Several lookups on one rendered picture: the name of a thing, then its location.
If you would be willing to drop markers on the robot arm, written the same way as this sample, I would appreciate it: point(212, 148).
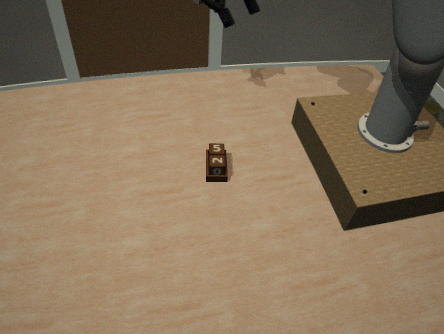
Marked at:
point(408, 81)

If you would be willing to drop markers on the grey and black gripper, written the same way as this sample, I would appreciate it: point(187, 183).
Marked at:
point(225, 14)

